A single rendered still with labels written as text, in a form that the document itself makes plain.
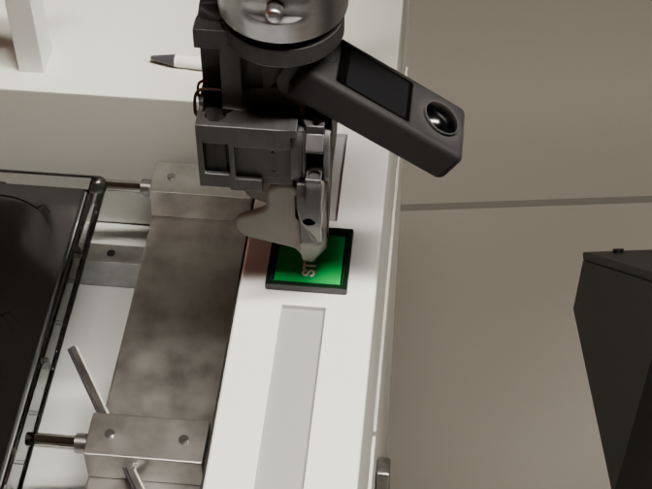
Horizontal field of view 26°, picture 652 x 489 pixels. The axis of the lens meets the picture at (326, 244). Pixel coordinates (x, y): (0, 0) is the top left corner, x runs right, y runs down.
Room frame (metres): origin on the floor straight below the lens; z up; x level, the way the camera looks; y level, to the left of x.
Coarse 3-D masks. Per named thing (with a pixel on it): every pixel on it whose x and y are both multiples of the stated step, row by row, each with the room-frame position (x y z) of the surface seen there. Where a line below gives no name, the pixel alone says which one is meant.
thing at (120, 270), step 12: (96, 252) 0.75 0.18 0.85; (108, 252) 0.75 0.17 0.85; (120, 252) 0.75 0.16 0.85; (132, 252) 0.75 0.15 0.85; (96, 264) 0.74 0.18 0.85; (108, 264) 0.74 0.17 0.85; (120, 264) 0.74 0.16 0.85; (132, 264) 0.74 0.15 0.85; (84, 276) 0.74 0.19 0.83; (96, 276) 0.74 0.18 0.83; (108, 276) 0.74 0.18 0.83; (120, 276) 0.74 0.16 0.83; (132, 276) 0.74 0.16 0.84
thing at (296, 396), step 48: (336, 144) 0.77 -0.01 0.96; (336, 192) 0.72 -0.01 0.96; (384, 192) 0.71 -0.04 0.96; (384, 240) 0.74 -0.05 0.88; (240, 288) 0.62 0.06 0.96; (240, 336) 0.58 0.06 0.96; (288, 336) 0.58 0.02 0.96; (336, 336) 0.58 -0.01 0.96; (240, 384) 0.54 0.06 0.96; (288, 384) 0.54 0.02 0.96; (336, 384) 0.54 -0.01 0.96; (240, 432) 0.50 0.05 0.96; (288, 432) 0.51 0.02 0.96; (336, 432) 0.50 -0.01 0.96; (240, 480) 0.47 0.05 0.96; (288, 480) 0.47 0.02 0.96; (336, 480) 0.47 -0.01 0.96
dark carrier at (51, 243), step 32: (0, 192) 0.77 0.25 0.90; (32, 192) 0.77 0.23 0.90; (64, 192) 0.77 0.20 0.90; (0, 224) 0.74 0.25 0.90; (32, 224) 0.74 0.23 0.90; (64, 224) 0.74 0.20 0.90; (0, 256) 0.71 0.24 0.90; (32, 256) 0.71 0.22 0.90; (64, 256) 0.71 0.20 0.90; (0, 288) 0.67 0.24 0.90; (32, 288) 0.67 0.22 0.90; (0, 320) 0.64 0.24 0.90; (32, 320) 0.64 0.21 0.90; (0, 352) 0.61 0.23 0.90; (32, 352) 0.61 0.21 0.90; (0, 384) 0.59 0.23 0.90; (0, 416) 0.56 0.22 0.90; (0, 448) 0.53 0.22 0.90
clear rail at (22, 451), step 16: (96, 192) 0.77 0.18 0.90; (96, 208) 0.75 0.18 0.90; (80, 224) 0.73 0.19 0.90; (80, 240) 0.72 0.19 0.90; (80, 256) 0.70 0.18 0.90; (64, 272) 0.69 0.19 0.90; (80, 272) 0.69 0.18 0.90; (64, 288) 0.67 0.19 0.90; (64, 304) 0.66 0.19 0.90; (64, 320) 0.64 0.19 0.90; (48, 336) 0.63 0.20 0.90; (64, 336) 0.63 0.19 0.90; (48, 352) 0.61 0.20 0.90; (48, 368) 0.60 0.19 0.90; (32, 384) 0.58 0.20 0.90; (48, 384) 0.59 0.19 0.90; (32, 400) 0.57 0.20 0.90; (32, 416) 0.56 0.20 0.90; (16, 432) 0.55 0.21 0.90; (32, 432) 0.54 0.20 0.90; (16, 448) 0.53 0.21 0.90; (32, 448) 0.53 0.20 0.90; (16, 464) 0.52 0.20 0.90; (16, 480) 0.51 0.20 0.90
